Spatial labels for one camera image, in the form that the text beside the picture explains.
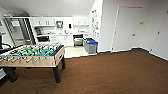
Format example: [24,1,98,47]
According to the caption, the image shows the stainless steel refrigerator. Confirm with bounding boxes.
[9,17,36,48]

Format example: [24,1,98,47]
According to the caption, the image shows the white wall cabinet several doors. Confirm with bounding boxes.
[73,16,91,27]

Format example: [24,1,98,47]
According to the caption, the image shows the white sink base cabinet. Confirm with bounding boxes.
[57,34,75,47]

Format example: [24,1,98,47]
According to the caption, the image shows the green foosball table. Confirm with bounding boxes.
[0,44,67,84]

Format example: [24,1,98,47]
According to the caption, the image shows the grey bin blue lid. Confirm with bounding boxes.
[85,40,99,55]

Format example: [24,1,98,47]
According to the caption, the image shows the large colourful wall poster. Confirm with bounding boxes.
[90,8,101,33]

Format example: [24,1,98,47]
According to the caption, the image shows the black microwave oven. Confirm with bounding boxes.
[36,35,51,43]

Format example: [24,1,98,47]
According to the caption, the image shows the black coffee machine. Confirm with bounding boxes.
[34,26,44,36]

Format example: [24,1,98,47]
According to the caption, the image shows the white drawer unit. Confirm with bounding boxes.
[49,34,59,46]

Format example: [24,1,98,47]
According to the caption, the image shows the white room door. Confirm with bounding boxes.
[149,6,168,61]
[111,4,143,53]

